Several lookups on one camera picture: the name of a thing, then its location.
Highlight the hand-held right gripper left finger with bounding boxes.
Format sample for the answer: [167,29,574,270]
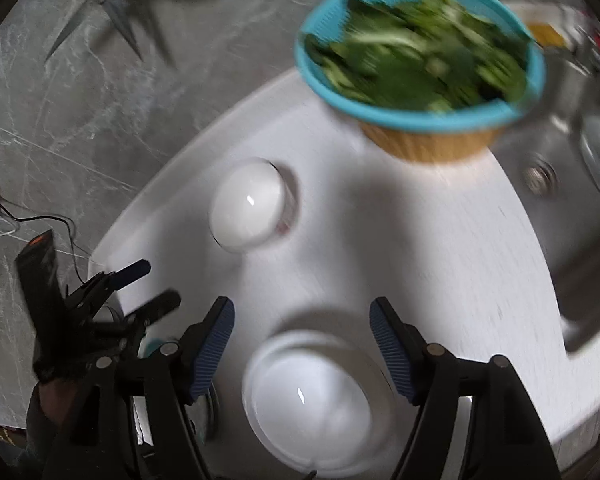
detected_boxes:
[42,296,236,480]

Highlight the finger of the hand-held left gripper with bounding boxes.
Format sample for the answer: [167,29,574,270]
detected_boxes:
[124,289,182,326]
[110,259,152,287]

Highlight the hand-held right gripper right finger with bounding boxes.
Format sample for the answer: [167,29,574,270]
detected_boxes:
[369,296,561,480]

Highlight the white gold-rimmed bowl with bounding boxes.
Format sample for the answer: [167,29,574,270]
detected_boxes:
[241,331,397,479]

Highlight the plain white bowl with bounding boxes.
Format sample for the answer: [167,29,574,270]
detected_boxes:
[208,158,287,251]

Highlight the pink floral bowl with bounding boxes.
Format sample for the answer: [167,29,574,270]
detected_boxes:
[267,160,299,237]

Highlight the person's left hand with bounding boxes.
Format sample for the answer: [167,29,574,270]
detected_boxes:
[27,379,81,436]

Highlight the stainless steel sink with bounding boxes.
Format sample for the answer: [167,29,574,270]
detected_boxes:
[494,5,600,357]

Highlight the yellow woven basket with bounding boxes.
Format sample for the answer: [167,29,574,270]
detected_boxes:
[359,120,507,164]

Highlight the metal sink drain plug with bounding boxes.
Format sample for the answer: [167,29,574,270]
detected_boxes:
[526,159,557,194]

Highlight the teal plastic colander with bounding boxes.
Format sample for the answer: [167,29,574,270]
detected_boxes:
[294,0,547,134]

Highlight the green leafy vegetables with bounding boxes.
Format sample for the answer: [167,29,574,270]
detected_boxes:
[305,0,531,113]

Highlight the white container yellow contents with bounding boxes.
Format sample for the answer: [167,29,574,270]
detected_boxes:
[509,2,582,52]

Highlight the black power cable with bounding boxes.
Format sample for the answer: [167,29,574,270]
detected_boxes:
[0,199,92,287]

